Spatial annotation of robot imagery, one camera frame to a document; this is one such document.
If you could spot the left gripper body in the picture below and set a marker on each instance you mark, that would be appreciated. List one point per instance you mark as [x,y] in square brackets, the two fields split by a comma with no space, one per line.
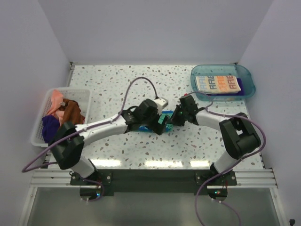
[152,122]

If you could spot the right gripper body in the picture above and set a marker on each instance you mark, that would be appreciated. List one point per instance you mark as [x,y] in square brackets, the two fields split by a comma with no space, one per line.
[179,117]

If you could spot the colourful printed towel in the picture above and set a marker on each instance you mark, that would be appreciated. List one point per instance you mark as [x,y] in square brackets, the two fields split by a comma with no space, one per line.
[217,84]

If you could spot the purple towel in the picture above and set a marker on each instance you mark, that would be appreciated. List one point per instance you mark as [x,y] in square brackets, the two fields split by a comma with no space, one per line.
[242,88]
[50,127]

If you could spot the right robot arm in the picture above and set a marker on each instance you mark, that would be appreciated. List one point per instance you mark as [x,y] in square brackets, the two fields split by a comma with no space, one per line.
[238,134]

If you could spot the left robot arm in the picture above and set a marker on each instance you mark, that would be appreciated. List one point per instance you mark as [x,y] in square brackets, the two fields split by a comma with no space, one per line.
[70,140]

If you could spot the teal translucent plastic bin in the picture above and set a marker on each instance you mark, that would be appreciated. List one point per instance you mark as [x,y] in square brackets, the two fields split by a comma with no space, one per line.
[243,76]

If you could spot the white plastic laundry basket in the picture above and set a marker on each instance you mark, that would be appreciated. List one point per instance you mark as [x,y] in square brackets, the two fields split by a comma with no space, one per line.
[82,96]

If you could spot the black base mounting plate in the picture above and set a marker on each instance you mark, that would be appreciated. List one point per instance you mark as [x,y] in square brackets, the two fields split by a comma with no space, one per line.
[107,182]

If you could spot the brown towel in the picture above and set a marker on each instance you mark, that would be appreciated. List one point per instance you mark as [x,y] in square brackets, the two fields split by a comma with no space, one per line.
[70,112]

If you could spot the pink towel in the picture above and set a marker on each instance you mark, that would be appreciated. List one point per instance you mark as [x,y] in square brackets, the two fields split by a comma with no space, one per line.
[56,100]

